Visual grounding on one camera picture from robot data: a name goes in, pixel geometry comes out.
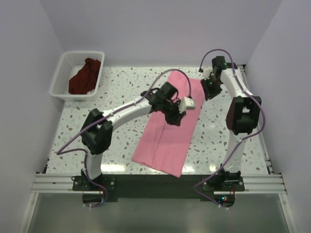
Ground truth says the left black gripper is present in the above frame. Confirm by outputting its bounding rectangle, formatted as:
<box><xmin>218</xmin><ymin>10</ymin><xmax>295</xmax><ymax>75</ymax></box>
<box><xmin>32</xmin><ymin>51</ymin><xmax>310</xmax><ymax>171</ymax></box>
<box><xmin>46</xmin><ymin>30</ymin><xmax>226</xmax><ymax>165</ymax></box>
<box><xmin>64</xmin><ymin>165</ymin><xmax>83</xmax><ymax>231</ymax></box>
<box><xmin>161</xmin><ymin>100</ymin><xmax>187</xmax><ymax>128</ymax></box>

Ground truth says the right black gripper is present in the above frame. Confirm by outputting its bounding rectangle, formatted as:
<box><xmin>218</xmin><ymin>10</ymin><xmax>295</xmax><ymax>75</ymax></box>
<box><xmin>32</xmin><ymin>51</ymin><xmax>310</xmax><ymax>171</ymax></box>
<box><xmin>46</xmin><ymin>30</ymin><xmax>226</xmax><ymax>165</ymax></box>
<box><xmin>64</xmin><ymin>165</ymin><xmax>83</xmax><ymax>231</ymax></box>
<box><xmin>200</xmin><ymin>76</ymin><xmax>222</xmax><ymax>101</ymax></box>

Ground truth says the pink t-shirt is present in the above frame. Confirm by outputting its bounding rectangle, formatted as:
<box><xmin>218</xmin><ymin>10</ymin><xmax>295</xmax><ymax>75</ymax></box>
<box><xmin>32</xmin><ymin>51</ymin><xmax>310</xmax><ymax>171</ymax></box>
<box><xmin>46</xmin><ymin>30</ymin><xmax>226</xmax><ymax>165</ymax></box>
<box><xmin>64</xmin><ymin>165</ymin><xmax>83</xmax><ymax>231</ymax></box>
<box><xmin>132</xmin><ymin>78</ymin><xmax>205</xmax><ymax>178</ymax></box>

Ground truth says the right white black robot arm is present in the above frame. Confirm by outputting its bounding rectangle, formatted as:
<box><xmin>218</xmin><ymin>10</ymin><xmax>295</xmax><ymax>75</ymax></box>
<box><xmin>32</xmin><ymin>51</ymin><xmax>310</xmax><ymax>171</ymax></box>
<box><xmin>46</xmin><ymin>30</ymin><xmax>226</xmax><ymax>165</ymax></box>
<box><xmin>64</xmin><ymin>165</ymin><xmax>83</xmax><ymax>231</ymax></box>
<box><xmin>200</xmin><ymin>56</ymin><xmax>261</xmax><ymax>191</ymax></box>

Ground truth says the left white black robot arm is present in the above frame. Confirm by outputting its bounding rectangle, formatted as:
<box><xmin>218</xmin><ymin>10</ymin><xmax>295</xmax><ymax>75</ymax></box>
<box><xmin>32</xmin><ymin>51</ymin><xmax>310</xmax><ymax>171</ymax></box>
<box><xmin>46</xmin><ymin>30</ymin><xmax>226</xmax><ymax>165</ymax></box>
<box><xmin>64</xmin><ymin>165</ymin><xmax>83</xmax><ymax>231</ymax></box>
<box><xmin>81</xmin><ymin>82</ymin><xmax>195</xmax><ymax>190</ymax></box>

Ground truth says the dark red t-shirt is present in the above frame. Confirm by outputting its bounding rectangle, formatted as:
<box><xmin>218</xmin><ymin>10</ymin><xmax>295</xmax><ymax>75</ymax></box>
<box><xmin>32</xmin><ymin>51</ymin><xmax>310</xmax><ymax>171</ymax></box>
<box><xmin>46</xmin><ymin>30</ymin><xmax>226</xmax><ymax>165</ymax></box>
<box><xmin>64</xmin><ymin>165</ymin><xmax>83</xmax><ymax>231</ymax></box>
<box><xmin>69</xmin><ymin>58</ymin><xmax>101</xmax><ymax>95</ymax></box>

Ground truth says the white plastic laundry basket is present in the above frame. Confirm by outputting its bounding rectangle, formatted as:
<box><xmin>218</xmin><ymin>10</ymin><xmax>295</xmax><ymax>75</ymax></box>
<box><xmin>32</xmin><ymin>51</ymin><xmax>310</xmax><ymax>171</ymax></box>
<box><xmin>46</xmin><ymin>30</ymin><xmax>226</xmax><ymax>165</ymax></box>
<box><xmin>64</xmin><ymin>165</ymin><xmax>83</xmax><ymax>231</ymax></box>
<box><xmin>49</xmin><ymin>50</ymin><xmax>105</xmax><ymax>101</ymax></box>

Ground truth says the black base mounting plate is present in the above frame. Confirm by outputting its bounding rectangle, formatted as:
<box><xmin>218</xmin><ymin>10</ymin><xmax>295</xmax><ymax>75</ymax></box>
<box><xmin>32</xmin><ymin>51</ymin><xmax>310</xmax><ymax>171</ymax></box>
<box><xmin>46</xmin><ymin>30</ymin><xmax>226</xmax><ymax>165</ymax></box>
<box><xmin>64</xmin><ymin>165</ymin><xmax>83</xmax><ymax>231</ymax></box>
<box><xmin>72</xmin><ymin>172</ymin><xmax>245</xmax><ymax>207</ymax></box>

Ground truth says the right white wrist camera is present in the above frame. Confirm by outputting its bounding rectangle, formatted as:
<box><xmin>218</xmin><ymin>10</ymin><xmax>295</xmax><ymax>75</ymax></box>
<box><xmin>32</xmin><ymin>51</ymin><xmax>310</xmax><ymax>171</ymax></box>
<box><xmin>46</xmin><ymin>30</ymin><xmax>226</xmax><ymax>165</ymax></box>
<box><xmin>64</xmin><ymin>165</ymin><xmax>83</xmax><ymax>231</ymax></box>
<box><xmin>203</xmin><ymin>67</ymin><xmax>213</xmax><ymax>79</ymax></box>

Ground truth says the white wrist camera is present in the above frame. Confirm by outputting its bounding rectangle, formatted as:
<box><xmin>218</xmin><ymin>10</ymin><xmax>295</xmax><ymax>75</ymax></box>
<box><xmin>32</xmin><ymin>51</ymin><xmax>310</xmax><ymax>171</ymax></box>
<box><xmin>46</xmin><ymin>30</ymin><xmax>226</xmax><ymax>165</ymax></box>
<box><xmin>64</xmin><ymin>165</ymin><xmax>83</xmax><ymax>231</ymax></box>
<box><xmin>178</xmin><ymin>97</ymin><xmax>196</xmax><ymax>113</ymax></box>
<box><xmin>203</xmin><ymin>67</ymin><xmax>213</xmax><ymax>79</ymax></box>

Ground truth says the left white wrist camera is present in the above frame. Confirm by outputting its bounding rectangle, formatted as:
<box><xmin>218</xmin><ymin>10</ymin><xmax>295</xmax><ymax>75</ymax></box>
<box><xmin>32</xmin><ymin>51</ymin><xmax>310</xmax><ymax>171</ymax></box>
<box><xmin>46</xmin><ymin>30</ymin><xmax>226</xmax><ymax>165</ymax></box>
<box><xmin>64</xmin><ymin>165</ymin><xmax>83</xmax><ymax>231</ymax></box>
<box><xmin>178</xmin><ymin>97</ymin><xmax>196</xmax><ymax>113</ymax></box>

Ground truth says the aluminium right side rail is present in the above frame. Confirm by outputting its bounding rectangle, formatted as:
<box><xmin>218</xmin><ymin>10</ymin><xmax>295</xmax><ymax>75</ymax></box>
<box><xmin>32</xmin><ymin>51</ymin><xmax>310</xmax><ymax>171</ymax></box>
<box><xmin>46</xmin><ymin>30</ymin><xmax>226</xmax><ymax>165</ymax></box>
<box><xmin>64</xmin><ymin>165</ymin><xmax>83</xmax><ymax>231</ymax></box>
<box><xmin>237</xmin><ymin>63</ymin><xmax>273</xmax><ymax>173</ymax></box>

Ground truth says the aluminium rail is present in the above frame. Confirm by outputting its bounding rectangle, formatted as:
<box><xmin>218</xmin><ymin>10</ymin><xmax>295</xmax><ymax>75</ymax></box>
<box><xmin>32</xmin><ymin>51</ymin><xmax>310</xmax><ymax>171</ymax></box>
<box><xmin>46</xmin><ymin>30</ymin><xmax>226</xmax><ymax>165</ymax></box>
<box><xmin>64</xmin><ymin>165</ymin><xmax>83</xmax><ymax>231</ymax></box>
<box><xmin>31</xmin><ymin>174</ymin><xmax>287</xmax><ymax>194</ymax></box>
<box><xmin>237</xmin><ymin>63</ymin><xmax>273</xmax><ymax>173</ymax></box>

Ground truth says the aluminium front rail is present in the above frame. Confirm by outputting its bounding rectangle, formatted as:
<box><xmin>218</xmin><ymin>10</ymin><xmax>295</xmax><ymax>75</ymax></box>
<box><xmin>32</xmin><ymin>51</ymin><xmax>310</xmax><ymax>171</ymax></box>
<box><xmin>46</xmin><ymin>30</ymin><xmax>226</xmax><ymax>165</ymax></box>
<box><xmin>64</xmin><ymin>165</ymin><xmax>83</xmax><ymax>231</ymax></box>
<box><xmin>31</xmin><ymin>174</ymin><xmax>287</xmax><ymax>194</ymax></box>

